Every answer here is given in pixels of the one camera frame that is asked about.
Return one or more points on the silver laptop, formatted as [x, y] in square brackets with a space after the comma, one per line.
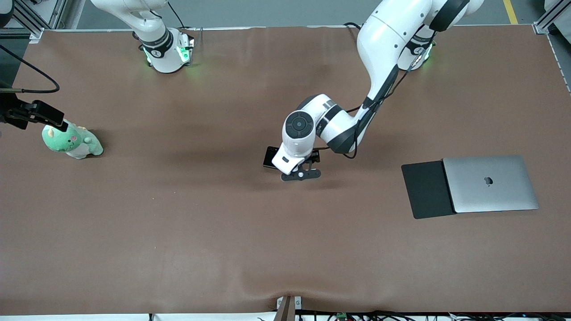
[504, 196]

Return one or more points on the black phone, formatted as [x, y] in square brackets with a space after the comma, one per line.
[270, 157]

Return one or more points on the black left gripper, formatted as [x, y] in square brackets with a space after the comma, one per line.
[271, 157]

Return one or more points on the green dinosaur plush toy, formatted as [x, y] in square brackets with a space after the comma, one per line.
[71, 142]

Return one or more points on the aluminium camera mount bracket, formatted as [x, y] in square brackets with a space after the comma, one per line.
[285, 307]

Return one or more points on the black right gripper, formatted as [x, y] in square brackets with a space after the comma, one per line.
[12, 111]

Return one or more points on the brown table cover mat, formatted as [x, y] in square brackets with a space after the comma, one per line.
[285, 245]

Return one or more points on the aluminium frame struts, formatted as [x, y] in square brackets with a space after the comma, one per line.
[53, 13]

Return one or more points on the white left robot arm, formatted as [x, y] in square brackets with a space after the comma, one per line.
[392, 35]

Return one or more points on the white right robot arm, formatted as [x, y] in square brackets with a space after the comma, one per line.
[134, 11]

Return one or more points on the black mouse pad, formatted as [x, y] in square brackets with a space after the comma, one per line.
[424, 191]

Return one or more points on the aluminium frame post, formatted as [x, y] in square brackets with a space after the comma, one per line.
[546, 22]

